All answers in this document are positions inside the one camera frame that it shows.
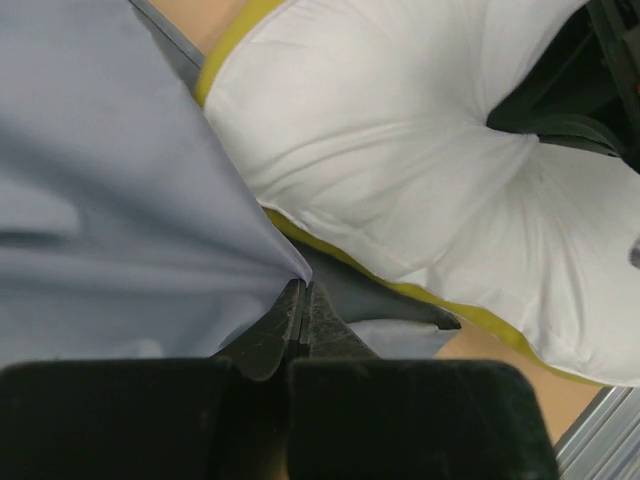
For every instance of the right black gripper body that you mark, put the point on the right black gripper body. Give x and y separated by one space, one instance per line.
584 90

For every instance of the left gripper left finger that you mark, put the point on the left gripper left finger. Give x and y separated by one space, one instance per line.
259 351

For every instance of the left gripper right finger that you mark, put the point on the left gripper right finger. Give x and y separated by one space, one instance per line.
323 334

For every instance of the grey pillowcase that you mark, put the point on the grey pillowcase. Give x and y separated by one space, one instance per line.
126 232

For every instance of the white pillow yellow edge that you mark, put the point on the white pillow yellow edge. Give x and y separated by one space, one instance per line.
361 127

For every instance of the aluminium front rail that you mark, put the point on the aluminium front rail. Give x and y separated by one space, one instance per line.
603 443

